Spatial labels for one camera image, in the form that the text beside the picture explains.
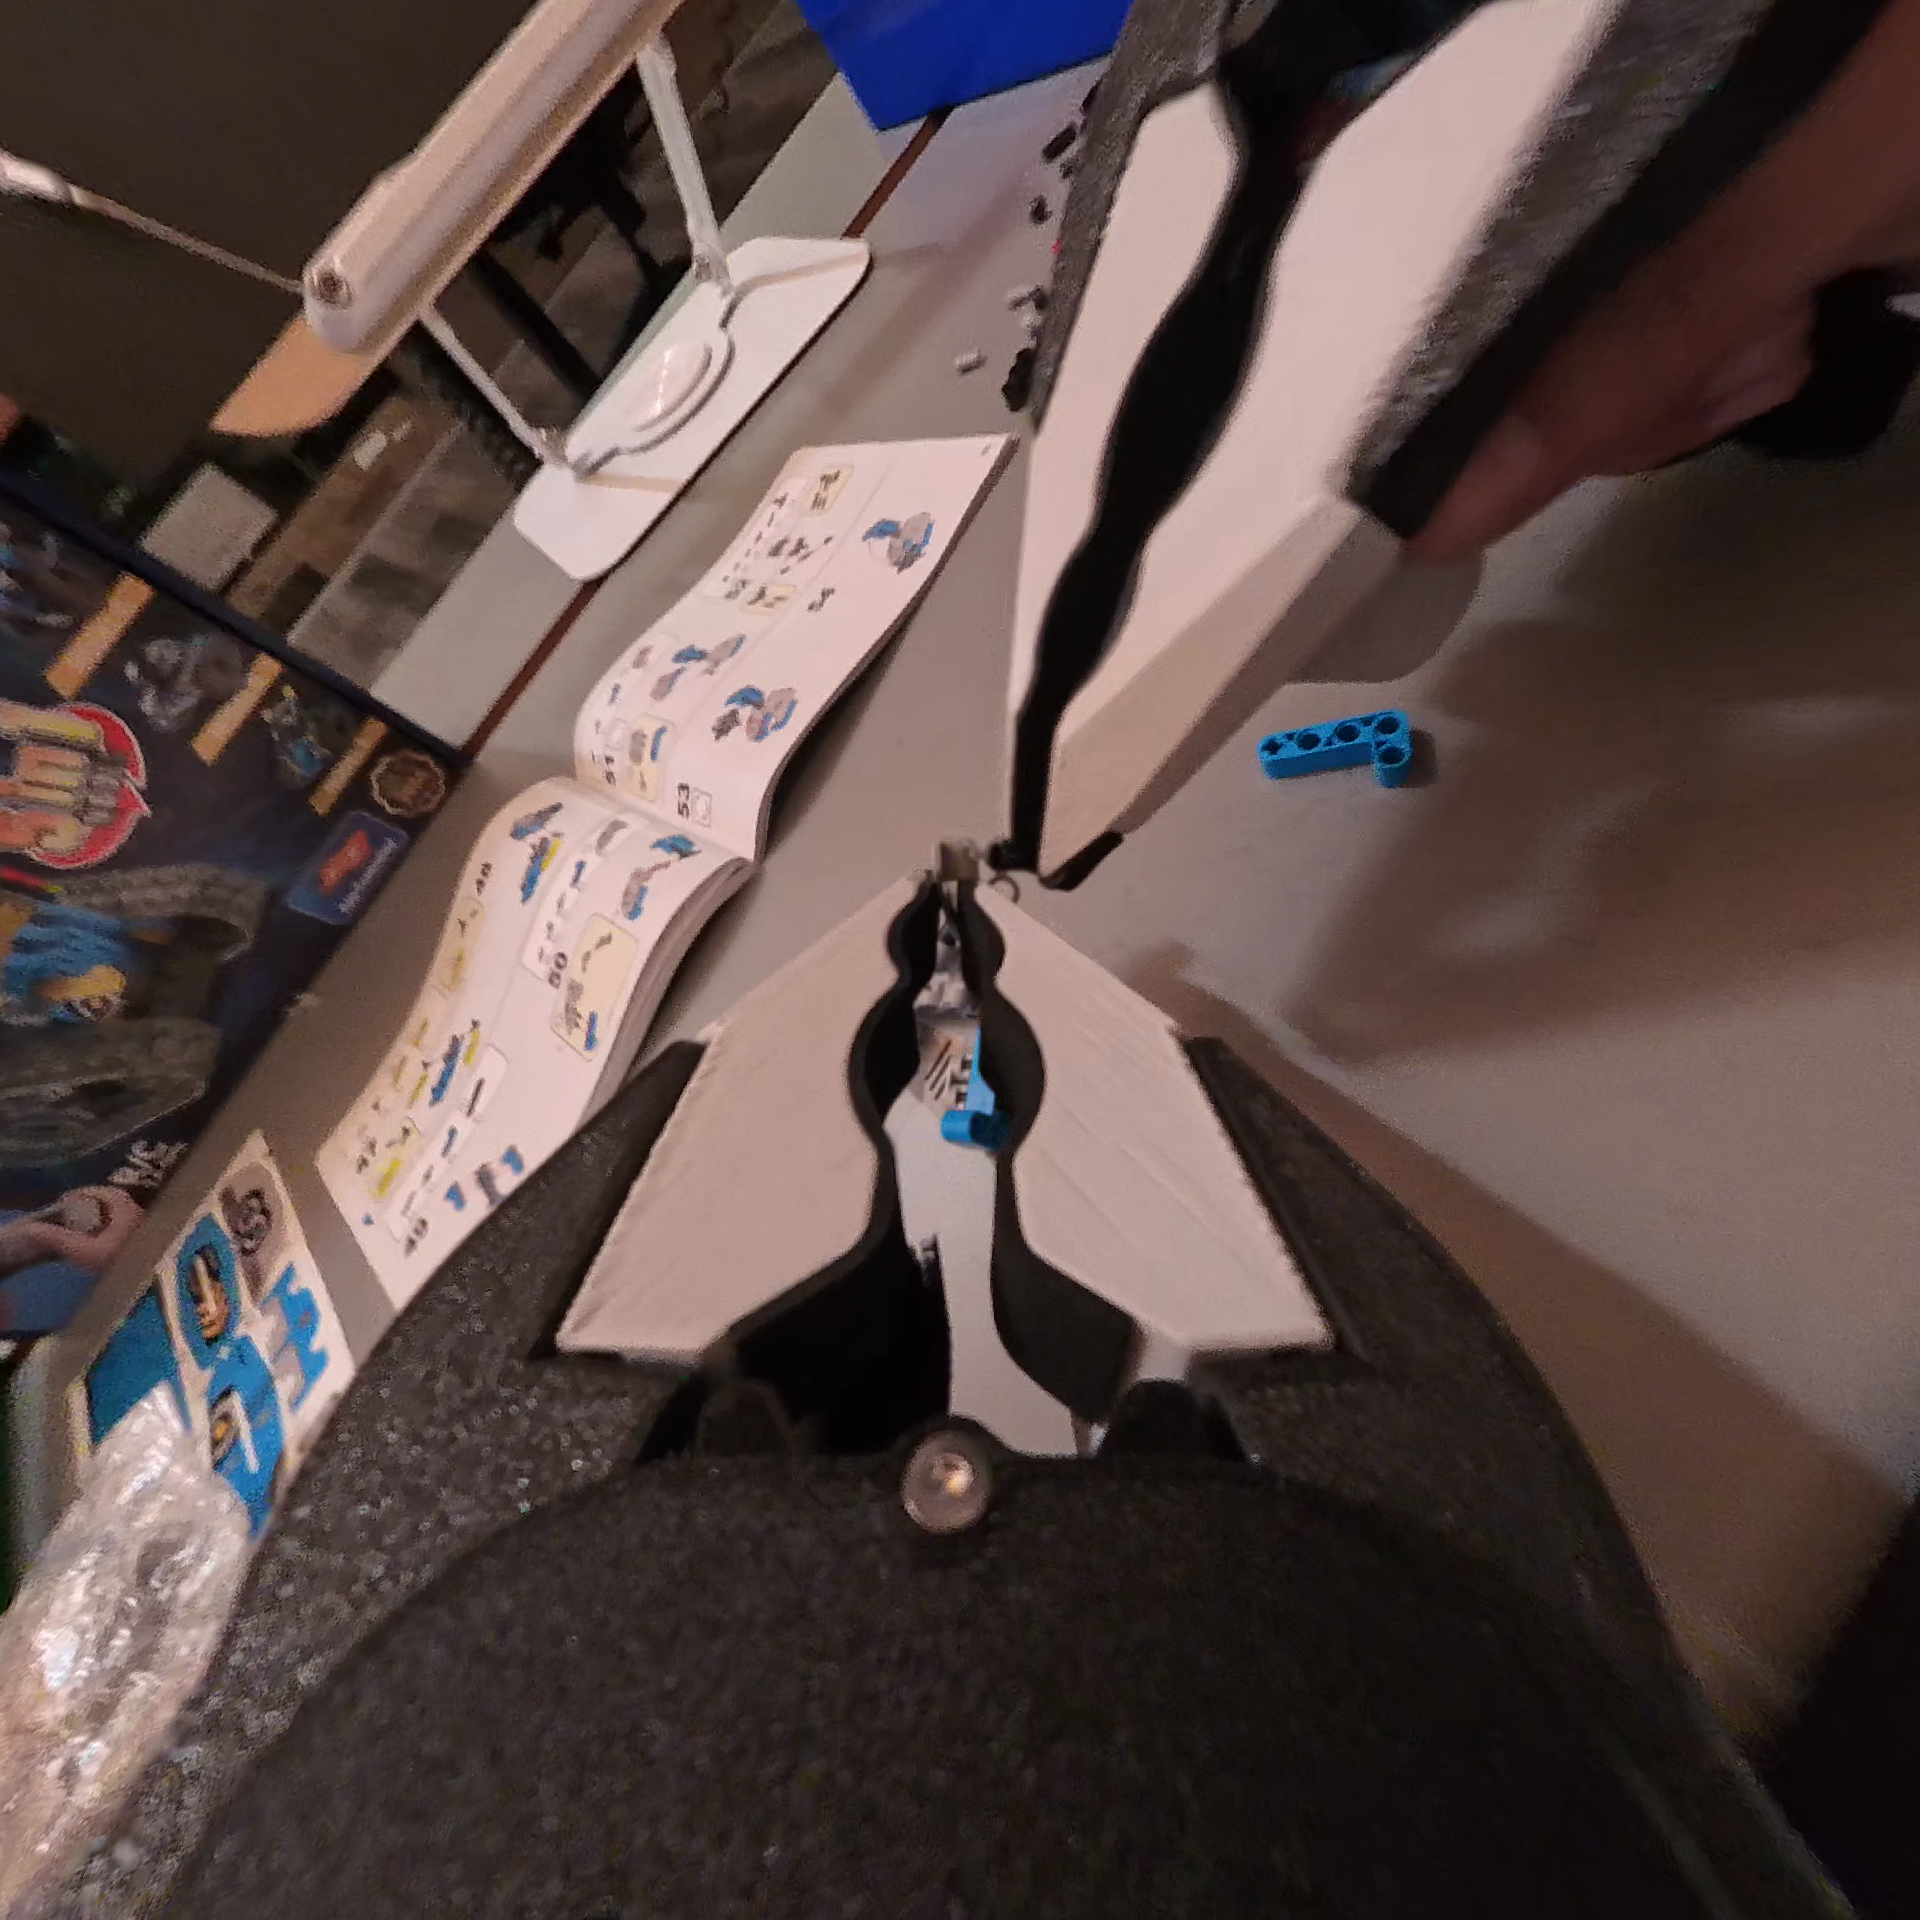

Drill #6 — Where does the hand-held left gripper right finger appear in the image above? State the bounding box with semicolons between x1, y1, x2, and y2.
971;890;1335;1415

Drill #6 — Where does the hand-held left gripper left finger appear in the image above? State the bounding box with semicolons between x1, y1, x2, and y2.
555;881;933;1368

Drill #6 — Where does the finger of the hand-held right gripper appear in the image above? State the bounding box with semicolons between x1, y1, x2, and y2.
1006;80;1250;861
1041;0;1637;890

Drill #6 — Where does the pile of small brick parts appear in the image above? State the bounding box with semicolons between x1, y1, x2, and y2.
950;113;1097;415

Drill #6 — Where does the grey panel with connectors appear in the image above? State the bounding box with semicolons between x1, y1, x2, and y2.
918;837;994;1051

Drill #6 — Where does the blue angled beam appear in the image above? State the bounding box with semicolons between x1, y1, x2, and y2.
1257;709;1420;789

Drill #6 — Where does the grey desk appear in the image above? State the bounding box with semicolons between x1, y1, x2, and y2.
0;59;1920;1802

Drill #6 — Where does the person's right hand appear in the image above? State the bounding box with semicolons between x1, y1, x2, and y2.
1414;0;1920;566

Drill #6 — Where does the blue plastic bin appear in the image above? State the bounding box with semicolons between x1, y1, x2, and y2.
796;0;1133;129

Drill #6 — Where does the open instruction booklet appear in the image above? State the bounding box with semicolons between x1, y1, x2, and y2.
315;435;1022;1315

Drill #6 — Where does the blue sticker sheet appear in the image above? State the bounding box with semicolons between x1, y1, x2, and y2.
67;1128;358;1549

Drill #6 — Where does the dark blue toy kit box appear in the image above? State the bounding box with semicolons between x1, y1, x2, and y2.
0;480;466;1345

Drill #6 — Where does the shelf with cardboard boxes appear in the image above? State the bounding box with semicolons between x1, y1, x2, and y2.
134;271;602;707

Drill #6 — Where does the clear plastic bag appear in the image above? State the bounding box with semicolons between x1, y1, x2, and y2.
0;1410;257;1920

